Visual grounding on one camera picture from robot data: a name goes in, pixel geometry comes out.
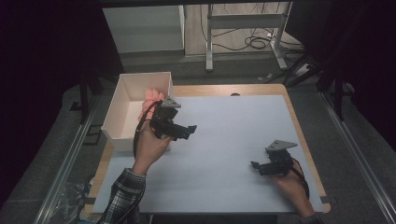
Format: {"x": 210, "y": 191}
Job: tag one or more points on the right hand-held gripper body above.
{"x": 280, "y": 165}

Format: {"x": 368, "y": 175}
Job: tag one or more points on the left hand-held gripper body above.
{"x": 165, "y": 123}

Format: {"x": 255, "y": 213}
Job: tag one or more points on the pink glove red print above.
{"x": 152, "y": 95}

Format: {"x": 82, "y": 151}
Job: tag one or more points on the white storage box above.
{"x": 127, "y": 118}

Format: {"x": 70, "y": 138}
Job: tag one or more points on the person's right hand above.
{"x": 289, "y": 186}

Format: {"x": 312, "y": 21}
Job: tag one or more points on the person's left hand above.
{"x": 149, "y": 152}

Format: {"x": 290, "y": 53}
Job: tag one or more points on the pale blue table mat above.
{"x": 224, "y": 174}

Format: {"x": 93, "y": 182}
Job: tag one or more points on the black stand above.
{"x": 84, "y": 99}
{"x": 337, "y": 90}

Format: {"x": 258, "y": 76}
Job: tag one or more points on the white cabinet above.
{"x": 143, "y": 28}

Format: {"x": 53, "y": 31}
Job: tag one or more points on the clear plastic bag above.
{"x": 73, "y": 200}

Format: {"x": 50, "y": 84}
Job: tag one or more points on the aluminium rail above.
{"x": 67, "y": 158}
{"x": 358, "y": 155}

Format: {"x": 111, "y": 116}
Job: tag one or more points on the grey metal desk frame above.
{"x": 246, "y": 21}

